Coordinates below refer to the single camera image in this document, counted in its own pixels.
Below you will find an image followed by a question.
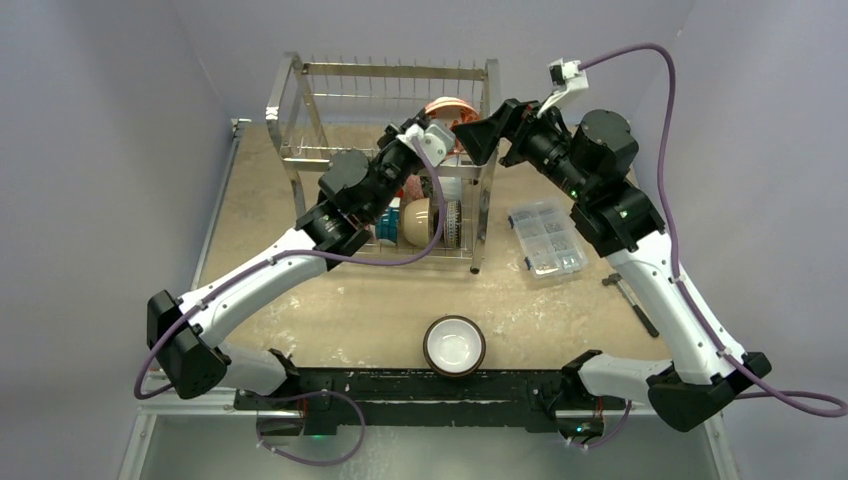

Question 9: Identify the red floral pattern bowl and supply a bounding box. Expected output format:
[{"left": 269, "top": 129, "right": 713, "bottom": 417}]
[{"left": 424, "top": 96, "right": 481, "bottom": 129}]

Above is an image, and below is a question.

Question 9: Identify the beige speckled bowl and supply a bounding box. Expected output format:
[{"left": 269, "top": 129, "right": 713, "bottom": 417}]
[{"left": 401, "top": 198, "right": 434, "bottom": 248}]

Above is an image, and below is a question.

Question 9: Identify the steel two-tier dish rack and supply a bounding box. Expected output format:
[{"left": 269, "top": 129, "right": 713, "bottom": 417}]
[{"left": 265, "top": 52, "right": 502, "bottom": 274}]

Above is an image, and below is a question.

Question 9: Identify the brown-rimmed white bowl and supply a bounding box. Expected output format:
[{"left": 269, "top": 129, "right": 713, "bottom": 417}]
[{"left": 422, "top": 315, "right": 487, "bottom": 378}]

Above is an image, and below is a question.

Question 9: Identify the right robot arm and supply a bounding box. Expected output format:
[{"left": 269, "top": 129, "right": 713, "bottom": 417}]
[{"left": 453, "top": 99, "right": 771, "bottom": 432}]

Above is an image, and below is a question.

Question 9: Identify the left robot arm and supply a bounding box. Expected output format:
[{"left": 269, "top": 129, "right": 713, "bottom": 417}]
[{"left": 147, "top": 119, "right": 455, "bottom": 409}]

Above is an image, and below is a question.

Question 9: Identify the clear plastic screw box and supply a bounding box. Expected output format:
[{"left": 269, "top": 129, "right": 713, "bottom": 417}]
[{"left": 507, "top": 198, "right": 589, "bottom": 280}]

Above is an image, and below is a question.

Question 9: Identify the black hex key tool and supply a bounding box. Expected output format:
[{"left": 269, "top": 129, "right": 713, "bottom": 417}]
[{"left": 601, "top": 273, "right": 660, "bottom": 338}]

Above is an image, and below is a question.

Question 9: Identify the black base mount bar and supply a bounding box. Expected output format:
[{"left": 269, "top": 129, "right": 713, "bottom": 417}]
[{"left": 234, "top": 367, "right": 625, "bottom": 435}]

